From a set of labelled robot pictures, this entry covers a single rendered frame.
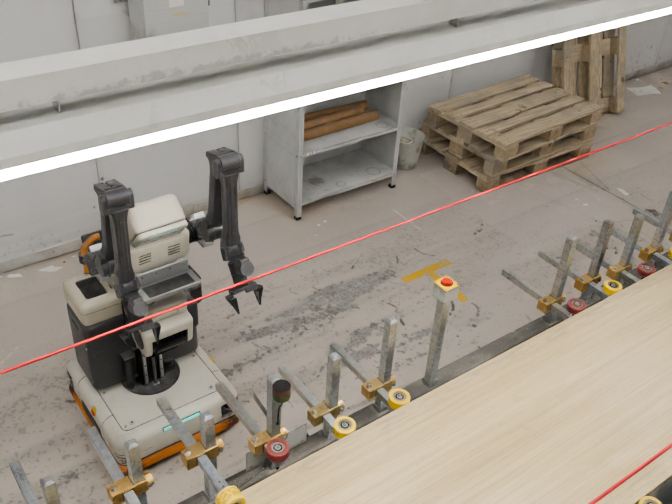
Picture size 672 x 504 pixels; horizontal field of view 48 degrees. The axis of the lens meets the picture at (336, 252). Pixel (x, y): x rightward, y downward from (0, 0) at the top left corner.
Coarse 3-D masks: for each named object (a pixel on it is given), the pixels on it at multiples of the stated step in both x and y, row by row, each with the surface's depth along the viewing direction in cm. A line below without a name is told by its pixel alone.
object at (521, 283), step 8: (504, 272) 360; (512, 272) 359; (512, 280) 357; (520, 280) 354; (528, 288) 350; (536, 296) 347; (544, 296) 345; (552, 304) 341; (560, 312) 338; (568, 312) 337
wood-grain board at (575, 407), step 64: (576, 320) 322; (640, 320) 324; (448, 384) 287; (512, 384) 289; (576, 384) 291; (640, 384) 293; (384, 448) 261; (448, 448) 262; (512, 448) 264; (576, 448) 265; (640, 448) 267
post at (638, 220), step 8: (640, 216) 353; (632, 224) 358; (640, 224) 355; (632, 232) 359; (632, 240) 360; (624, 248) 366; (632, 248) 364; (624, 256) 367; (624, 264) 368; (616, 280) 375
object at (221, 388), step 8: (216, 384) 286; (224, 384) 287; (224, 392) 283; (224, 400) 284; (232, 400) 280; (232, 408) 279; (240, 408) 277; (240, 416) 275; (248, 416) 274; (248, 424) 271; (256, 424) 272; (256, 432) 269; (264, 448) 265; (280, 464) 261
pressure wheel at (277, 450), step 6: (276, 438) 261; (270, 444) 259; (276, 444) 259; (282, 444) 259; (288, 444) 259; (270, 450) 257; (276, 450) 257; (282, 450) 257; (288, 450) 257; (270, 456) 256; (276, 456) 255; (282, 456) 255; (288, 456) 259; (276, 462) 257; (276, 468) 264
